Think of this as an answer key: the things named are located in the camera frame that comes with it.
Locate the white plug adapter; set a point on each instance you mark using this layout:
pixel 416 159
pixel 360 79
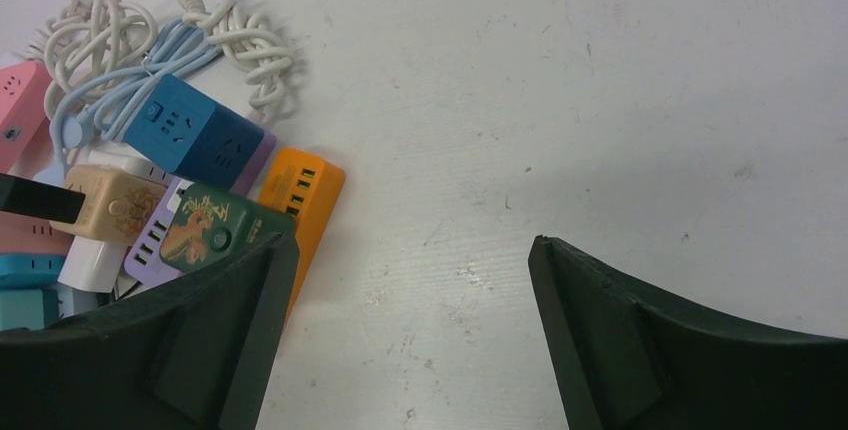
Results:
pixel 93 265

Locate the blue cube socket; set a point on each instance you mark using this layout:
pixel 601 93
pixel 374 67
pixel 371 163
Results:
pixel 190 135

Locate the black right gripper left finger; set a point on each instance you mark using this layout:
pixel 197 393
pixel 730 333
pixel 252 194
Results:
pixel 193 353

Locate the beige cube socket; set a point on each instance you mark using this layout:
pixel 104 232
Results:
pixel 117 205

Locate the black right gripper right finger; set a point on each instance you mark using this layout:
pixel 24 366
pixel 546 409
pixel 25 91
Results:
pixel 629 355

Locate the green cube socket adapter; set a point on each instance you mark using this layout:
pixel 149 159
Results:
pixel 210 224

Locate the orange power strip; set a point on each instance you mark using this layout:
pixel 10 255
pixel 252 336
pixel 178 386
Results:
pixel 306 187

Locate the pink triangular power strip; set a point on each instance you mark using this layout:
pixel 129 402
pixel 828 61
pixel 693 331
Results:
pixel 23 87

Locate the teal cube socket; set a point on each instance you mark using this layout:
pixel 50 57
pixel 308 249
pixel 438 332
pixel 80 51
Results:
pixel 28 297

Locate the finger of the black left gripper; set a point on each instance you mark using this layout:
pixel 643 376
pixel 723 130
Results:
pixel 38 200

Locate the purple USB power strip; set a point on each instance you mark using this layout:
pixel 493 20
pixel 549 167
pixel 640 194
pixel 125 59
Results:
pixel 143 260

